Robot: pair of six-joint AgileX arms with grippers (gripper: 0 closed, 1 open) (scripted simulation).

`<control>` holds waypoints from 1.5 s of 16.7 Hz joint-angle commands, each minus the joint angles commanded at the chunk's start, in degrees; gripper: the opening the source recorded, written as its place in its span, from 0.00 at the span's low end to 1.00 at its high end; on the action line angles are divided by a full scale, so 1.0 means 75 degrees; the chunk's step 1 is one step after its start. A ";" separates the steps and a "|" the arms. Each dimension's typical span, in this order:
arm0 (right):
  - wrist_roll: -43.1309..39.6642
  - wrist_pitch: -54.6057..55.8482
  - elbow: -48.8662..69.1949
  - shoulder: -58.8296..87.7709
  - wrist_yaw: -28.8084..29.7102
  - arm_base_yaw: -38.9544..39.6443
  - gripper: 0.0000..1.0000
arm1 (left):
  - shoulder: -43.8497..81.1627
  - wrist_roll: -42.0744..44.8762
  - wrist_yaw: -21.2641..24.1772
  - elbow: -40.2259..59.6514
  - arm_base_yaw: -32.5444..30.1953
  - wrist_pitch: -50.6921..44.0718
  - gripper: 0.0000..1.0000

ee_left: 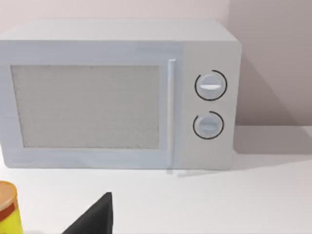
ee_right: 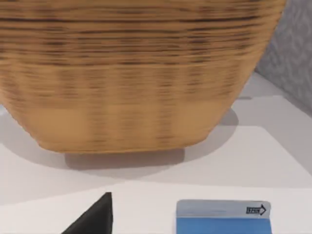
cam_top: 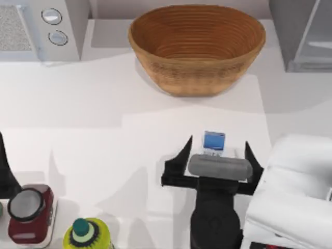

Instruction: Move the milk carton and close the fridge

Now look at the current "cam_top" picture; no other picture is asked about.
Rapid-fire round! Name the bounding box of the brown woven basket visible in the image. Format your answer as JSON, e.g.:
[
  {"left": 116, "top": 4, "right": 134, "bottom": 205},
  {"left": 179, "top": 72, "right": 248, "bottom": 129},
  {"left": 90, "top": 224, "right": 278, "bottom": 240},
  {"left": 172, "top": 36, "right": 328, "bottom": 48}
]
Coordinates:
[{"left": 128, "top": 5, "right": 267, "bottom": 98}]

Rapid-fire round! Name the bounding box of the large round microwave knob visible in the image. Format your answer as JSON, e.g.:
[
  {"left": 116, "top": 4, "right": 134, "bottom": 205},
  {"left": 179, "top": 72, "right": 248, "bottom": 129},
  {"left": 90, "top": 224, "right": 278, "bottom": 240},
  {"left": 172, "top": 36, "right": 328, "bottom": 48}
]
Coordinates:
[{"left": 41, "top": 8, "right": 64, "bottom": 26}]

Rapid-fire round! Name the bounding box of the pale microwave oven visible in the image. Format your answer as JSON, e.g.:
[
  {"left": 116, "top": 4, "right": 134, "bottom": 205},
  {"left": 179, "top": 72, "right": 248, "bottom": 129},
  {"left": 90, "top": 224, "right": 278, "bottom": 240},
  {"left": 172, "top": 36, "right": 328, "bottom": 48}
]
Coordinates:
[{"left": 0, "top": 0, "right": 90, "bottom": 68}]

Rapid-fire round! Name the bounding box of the pale grey rounded box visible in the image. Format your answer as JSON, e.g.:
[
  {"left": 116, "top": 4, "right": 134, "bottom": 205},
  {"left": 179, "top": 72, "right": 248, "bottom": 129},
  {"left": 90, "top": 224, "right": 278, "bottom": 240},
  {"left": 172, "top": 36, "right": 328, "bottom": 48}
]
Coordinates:
[{"left": 188, "top": 153, "right": 254, "bottom": 181}]

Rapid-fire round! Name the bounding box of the small round microwave knob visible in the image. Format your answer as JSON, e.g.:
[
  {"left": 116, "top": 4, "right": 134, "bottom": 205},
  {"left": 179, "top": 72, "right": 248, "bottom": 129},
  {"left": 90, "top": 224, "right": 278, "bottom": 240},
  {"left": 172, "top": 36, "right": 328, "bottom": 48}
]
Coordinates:
[{"left": 47, "top": 29, "right": 70, "bottom": 47}]

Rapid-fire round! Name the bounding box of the blue and white box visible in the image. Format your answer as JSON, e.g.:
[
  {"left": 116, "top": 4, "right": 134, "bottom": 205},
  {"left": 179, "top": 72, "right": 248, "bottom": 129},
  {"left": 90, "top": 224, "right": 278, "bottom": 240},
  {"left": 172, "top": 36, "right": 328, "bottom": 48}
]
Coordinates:
[{"left": 200, "top": 130, "right": 227, "bottom": 158}]

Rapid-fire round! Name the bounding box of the green bottle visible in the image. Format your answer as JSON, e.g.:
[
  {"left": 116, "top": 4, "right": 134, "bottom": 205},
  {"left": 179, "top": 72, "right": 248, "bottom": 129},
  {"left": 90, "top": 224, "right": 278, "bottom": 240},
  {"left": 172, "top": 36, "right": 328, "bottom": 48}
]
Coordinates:
[{"left": 63, "top": 217, "right": 115, "bottom": 249}]

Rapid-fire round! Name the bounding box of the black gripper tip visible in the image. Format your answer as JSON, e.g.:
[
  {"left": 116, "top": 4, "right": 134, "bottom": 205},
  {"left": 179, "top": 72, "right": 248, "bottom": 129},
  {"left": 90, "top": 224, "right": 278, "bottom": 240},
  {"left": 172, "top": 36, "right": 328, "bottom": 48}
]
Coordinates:
[{"left": 0, "top": 131, "right": 23, "bottom": 200}]

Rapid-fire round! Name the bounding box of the dark red can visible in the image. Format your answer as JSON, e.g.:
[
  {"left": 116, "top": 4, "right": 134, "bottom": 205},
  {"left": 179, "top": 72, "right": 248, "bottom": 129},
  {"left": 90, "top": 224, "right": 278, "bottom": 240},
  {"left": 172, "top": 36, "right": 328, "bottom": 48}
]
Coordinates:
[{"left": 7, "top": 183, "right": 59, "bottom": 246}]

